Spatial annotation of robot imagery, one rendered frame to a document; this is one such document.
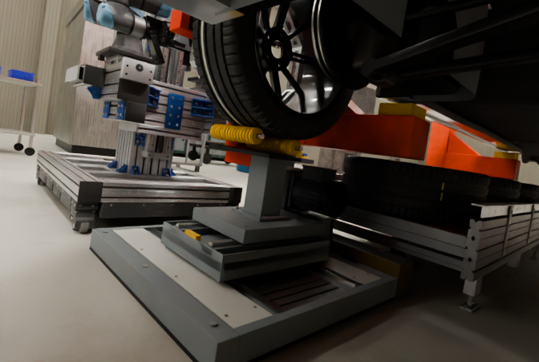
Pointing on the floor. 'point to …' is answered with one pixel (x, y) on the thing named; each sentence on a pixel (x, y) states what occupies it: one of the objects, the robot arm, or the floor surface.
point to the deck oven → (95, 125)
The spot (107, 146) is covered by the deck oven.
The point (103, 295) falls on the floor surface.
